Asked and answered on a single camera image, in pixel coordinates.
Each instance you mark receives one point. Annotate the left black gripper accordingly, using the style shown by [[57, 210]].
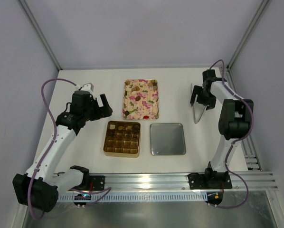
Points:
[[99, 109]]

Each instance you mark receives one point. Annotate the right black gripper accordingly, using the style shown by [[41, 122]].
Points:
[[202, 99]]

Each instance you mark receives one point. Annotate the silver tin lid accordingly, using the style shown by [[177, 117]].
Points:
[[167, 139]]

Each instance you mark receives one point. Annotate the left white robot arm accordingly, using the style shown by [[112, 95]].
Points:
[[38, 188]]

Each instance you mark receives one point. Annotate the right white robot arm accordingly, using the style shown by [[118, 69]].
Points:
[[234, 125]]

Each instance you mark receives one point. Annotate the gold chocolate box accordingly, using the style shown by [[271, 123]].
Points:
[[124, 140]]

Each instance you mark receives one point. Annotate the floral tray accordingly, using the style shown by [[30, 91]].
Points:
[[148, 90]]

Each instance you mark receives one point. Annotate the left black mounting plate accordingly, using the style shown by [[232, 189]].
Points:
[[97, 182]]

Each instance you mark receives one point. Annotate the black mounting plate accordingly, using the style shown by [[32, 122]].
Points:
[[220, 180], [97, 182]]

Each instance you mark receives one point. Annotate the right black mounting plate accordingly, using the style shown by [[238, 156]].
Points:
[[220, 180]]

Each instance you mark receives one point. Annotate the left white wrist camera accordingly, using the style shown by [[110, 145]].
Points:
[[89, 87]]

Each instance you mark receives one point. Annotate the perforated cable duct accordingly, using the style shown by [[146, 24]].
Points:
[[113, 196]]

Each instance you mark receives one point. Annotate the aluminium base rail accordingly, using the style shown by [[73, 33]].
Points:
[[255, 180]]

